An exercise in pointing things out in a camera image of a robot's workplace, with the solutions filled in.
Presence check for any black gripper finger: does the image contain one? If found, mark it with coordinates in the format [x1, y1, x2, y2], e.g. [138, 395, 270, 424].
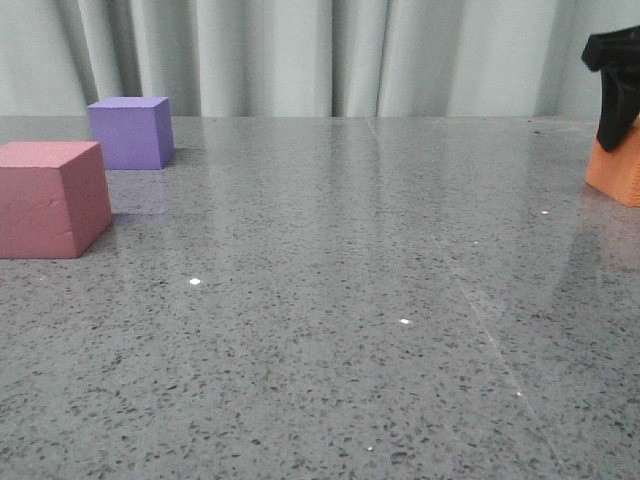
[581, 26, 639, 151]

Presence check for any purple foam cube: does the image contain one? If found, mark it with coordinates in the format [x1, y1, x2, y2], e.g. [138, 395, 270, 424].
[88, 96, 175, 170]

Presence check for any pink foam cube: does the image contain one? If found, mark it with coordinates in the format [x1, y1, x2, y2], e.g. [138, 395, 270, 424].
[1, 141, 112, 259]

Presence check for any orange foam cube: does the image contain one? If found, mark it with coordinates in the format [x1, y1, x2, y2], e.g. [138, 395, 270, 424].
[585, 118, 640, 207]

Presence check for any pale green curtain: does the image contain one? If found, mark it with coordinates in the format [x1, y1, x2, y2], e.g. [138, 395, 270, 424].
[1, 1, 639, 118]

